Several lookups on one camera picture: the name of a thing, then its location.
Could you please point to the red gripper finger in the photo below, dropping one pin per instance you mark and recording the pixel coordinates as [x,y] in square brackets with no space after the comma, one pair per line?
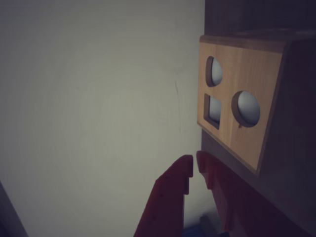
[168,197]
[237,202]

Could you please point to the wooden shape sorter box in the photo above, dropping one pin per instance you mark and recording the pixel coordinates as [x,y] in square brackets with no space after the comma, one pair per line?
[247,74]

